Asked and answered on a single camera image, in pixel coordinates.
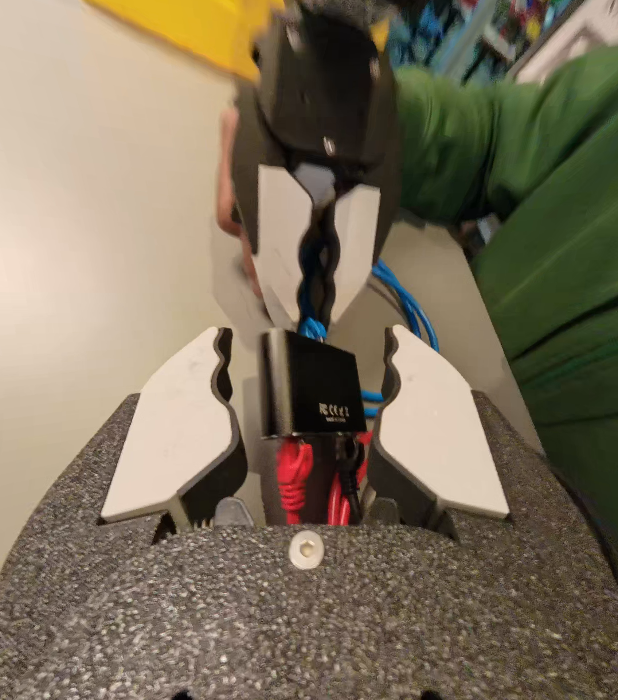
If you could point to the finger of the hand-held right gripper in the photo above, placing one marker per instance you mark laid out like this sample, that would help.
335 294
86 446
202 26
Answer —
355 246
282 241

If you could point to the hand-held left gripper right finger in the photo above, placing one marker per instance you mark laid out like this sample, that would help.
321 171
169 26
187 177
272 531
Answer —
440 438

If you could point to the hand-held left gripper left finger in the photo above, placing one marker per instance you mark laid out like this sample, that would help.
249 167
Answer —
172 438

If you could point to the black ethernet adapter hub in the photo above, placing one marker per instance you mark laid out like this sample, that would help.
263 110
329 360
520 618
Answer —
315 383

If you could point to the yellow plastic bin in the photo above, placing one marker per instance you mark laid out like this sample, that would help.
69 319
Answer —
178 27

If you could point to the person's right hand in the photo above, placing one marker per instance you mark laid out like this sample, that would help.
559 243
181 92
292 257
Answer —
227 186

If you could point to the framed printed tag board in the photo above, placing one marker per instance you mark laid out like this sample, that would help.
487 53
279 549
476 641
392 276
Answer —
582 33

